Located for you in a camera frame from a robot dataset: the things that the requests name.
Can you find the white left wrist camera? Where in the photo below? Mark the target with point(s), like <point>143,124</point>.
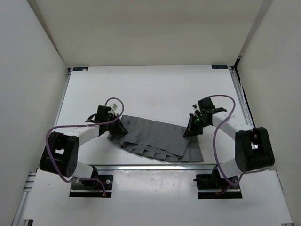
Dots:
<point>113,109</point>

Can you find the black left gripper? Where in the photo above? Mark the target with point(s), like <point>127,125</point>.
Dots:
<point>119,129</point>

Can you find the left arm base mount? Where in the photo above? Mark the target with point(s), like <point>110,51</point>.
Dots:
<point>94,186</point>

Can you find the aluminium frame rail right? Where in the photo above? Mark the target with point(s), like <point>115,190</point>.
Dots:
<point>241,97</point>

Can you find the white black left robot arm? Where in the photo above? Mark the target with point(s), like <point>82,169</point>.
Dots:
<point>60,155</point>

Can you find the blue label left corner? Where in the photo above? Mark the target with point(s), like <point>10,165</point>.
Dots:
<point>80,68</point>

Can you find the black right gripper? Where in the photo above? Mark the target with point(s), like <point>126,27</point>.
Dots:
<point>191,130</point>

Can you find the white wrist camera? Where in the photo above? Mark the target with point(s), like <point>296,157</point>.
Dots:
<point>113,109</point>
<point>196,110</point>

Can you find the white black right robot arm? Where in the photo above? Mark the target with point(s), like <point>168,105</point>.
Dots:
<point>253,149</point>

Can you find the blue label right corner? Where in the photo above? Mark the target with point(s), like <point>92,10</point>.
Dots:
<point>219,67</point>

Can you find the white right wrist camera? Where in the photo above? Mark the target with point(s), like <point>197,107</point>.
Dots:
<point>196,110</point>

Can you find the blue label corner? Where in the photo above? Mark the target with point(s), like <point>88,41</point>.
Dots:
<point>219,67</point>
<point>80,68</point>

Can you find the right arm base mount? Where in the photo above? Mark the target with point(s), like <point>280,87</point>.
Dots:
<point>215,181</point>

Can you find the grey pleated skirt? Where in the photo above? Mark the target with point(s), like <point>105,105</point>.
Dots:
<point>157,140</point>

